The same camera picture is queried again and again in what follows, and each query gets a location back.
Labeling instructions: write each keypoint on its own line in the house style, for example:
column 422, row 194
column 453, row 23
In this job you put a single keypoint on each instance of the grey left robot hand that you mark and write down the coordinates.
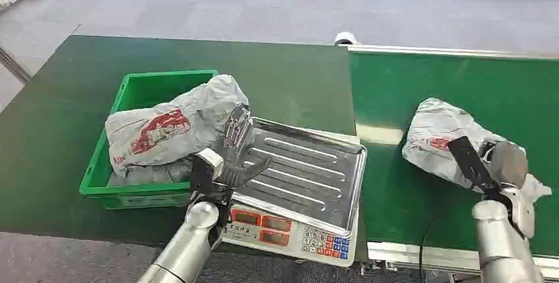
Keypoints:
column 236, row 165

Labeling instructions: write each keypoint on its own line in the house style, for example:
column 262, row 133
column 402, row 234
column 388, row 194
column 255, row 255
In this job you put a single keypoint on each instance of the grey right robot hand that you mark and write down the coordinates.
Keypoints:
column 506, row 163

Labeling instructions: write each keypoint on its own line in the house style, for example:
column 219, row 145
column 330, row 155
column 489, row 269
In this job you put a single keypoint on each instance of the grey parcel bag large red print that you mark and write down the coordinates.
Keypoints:
column 174, row 128

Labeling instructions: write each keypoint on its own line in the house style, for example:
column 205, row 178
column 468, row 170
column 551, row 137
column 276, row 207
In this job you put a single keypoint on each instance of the grey parcel bag small red print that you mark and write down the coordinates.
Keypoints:
column 436, row 137

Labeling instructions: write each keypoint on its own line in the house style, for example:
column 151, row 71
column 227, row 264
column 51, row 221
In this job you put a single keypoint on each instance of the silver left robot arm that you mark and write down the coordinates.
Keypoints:
column 185, row 250

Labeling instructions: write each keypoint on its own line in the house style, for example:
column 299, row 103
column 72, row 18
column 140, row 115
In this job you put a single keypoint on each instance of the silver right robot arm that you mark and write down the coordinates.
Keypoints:
column 502, row 246

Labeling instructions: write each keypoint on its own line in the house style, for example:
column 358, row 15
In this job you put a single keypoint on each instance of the steel scale tray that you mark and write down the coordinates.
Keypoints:
column 301, row 171

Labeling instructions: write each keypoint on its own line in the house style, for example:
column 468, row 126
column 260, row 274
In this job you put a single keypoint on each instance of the white electronic weighing scale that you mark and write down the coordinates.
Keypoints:
column 288, row 233

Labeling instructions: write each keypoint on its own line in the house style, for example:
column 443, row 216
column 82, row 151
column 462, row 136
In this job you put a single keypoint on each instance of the plain grey parcel bag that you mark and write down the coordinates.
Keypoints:
column 148, row 174

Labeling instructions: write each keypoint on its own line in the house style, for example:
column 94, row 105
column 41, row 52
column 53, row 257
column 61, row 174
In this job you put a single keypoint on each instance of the dark green table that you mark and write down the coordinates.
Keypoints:
column 279, row 75

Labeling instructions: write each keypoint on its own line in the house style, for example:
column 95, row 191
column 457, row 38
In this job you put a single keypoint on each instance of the green conveyor belt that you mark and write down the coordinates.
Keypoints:
column 436, row 80

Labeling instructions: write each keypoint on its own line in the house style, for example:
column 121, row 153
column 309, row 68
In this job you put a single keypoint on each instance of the green plastic crate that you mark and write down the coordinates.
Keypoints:
column 144, row 93

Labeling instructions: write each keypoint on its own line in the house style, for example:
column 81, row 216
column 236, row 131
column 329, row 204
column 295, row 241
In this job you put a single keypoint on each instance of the white conveyor roller end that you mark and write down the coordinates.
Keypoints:
column 345, row 38

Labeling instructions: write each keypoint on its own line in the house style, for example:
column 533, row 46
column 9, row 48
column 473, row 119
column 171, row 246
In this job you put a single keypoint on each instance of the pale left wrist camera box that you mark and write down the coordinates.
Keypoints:
column 213, row 161

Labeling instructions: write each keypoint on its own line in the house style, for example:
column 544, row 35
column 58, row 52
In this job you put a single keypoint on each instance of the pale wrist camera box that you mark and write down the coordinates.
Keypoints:
column 522, row 211
column 213, row 161

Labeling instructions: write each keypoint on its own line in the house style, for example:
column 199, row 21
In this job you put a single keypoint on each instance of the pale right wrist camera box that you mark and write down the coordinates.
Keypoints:
column 522, row 211

